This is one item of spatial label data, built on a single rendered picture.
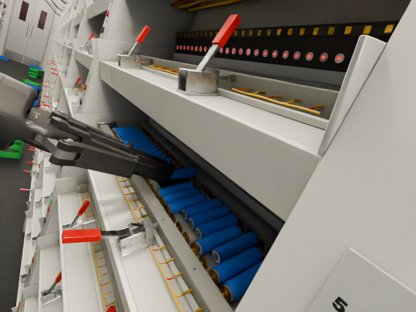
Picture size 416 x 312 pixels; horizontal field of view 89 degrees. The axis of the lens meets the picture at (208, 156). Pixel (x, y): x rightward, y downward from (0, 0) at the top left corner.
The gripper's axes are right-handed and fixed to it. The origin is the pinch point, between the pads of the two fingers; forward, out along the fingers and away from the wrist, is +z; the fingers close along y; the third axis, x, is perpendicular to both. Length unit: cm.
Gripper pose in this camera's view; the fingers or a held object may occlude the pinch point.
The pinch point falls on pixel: (150, 166)
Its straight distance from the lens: 35.6
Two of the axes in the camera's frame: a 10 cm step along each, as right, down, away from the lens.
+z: 6.6, 3.4, 6.7
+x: -5.2, 8.5, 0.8
